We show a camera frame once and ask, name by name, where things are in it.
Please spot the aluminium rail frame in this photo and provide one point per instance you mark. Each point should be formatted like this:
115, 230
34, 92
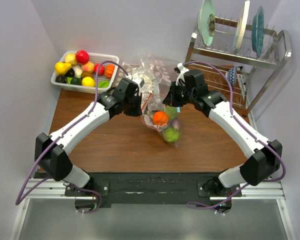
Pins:
260, 213

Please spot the yellow pear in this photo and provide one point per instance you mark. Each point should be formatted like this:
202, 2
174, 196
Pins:
61, 68

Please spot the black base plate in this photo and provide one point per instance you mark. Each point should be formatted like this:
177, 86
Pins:
195, 190

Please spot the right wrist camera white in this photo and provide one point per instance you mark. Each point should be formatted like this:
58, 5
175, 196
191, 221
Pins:
180, 70

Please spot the clear bag orange zipper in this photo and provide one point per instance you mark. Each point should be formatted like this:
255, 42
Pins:
154, 103

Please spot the cream blue rimmed plate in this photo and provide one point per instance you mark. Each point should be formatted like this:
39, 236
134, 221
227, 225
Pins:
241, 27

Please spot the light green floral plate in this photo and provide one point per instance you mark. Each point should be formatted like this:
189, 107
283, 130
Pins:
206, 22

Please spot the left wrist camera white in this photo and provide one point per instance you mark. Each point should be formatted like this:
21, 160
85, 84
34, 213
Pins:
137, 80

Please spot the brown kiwi potato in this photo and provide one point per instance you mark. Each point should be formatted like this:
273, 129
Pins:
86, 74

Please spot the dark purple fruit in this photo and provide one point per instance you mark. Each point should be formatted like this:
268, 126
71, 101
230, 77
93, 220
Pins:
61, 79

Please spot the small orange tangerine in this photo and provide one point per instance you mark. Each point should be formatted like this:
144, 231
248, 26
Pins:
160, 118

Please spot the steel dish rack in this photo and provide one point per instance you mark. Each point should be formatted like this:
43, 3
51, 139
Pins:
244, 63

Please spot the clear bag pink dots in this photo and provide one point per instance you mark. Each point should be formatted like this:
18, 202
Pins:
157, 72

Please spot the clear bag white dots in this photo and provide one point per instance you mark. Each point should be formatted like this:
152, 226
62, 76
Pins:
129, 68

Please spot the blue zigzag bowl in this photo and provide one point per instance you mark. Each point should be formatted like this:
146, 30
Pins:
232, 76

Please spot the red apple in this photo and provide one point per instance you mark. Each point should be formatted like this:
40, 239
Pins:
82, 57

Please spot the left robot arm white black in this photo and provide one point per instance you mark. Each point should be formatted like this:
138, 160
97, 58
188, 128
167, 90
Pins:
52, 151

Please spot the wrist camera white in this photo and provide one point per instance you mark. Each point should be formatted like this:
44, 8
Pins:
137, 80
180, 70

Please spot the orange toy pumpkin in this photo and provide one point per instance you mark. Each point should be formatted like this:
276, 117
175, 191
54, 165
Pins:
109, 70

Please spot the red strawberry toy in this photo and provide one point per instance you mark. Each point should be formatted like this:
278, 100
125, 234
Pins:
100, 70

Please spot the purple eggplant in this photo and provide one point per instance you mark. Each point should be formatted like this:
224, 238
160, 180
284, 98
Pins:
175, 124

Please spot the grey toy fish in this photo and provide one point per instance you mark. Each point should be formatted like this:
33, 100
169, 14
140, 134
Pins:
148, 116

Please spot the green toy pepper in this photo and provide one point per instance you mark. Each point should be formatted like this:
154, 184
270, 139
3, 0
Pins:
103, 84

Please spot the pale yellow apple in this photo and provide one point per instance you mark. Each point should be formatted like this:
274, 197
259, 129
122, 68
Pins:
70, 58

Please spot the yellow lemon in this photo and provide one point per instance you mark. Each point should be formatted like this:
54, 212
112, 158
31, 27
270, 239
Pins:
88, 82

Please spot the peach toy fruit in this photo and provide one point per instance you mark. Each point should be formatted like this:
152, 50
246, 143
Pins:
88, 67

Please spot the white garlic toy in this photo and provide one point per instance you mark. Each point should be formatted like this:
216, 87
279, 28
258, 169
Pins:
77, 71

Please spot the white plastic fruit basket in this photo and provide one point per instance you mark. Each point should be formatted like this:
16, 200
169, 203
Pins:
102, 59

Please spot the green apple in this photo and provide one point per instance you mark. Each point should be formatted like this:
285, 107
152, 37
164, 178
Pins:
171, 135

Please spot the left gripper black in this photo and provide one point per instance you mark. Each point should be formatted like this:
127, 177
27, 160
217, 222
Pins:
137, 112

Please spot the teal plate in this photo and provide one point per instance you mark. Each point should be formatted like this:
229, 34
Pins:
257, 33

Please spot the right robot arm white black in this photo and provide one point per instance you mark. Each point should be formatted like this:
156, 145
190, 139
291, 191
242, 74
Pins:
263, 156

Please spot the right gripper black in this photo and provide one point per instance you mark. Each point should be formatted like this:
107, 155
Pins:
171, 99

